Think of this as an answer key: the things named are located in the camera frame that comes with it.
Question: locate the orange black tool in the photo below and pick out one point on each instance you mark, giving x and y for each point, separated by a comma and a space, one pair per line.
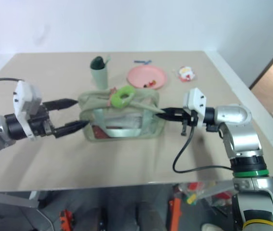
66, 220

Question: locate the pink round plate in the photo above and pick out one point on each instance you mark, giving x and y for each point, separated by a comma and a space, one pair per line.
143, 74

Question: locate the small red yellow candies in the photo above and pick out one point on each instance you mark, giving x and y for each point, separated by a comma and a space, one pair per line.
150, 83

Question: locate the pale green paper cup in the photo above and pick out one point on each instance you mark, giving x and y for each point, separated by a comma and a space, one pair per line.
100, 75

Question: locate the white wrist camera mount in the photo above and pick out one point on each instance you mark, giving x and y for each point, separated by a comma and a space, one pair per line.
24, 96
196, 101

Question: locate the green transparent zip pouch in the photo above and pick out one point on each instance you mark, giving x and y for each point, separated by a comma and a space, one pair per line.
126, 125

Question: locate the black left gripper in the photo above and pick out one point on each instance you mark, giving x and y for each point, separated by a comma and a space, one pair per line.
38, 120

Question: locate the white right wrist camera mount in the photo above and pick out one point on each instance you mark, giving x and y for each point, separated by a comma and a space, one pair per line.
196, 101

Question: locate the orange bar clamp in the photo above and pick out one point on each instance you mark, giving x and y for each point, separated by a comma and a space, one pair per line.
174, 214

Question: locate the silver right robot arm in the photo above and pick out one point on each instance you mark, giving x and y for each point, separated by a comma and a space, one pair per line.
244, 142

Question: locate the white shoe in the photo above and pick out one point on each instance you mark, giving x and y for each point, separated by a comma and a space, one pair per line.
211, 227

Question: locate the red white snack packet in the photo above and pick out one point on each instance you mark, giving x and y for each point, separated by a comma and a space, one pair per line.
185, 74

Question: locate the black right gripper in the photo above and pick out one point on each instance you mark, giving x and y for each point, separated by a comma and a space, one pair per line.
190, 118

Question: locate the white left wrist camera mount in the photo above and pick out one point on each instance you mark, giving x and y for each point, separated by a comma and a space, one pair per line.
24, 96

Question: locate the clear bag of colourful items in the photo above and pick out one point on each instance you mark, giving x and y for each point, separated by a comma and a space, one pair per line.
198, 192

